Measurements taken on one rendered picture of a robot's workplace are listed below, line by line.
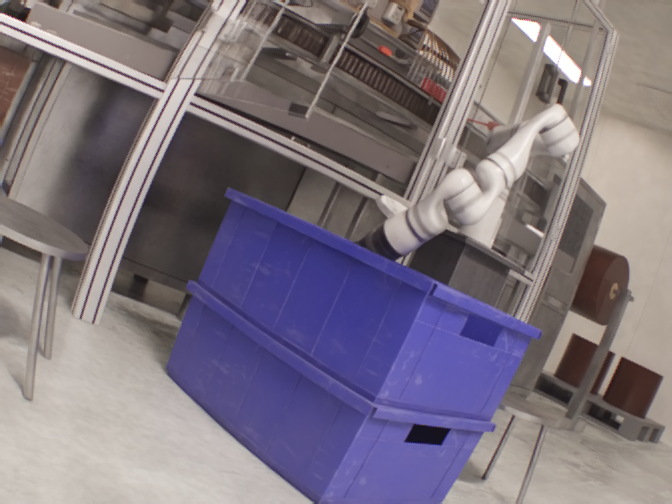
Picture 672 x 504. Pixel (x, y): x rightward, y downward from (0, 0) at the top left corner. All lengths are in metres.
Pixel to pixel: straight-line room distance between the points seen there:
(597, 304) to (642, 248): 2.70
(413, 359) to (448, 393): 0.14
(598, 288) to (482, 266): 1.89
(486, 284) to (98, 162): 1.07
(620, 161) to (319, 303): 5.67
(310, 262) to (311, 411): 0.27
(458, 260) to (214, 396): 0.69
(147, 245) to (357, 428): 1.08
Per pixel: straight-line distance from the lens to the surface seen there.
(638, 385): 4.96
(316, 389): 1.28
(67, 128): 1.94
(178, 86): 1.70
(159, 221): 2.11
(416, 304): 1.18
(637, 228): 6.47
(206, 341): 1.54
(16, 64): 1.64
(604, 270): 3.72
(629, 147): 6.82
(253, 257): 1.48
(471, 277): 1.86
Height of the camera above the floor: 0.44
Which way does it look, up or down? 2 degrees down
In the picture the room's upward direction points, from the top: 24 degrees clockwise
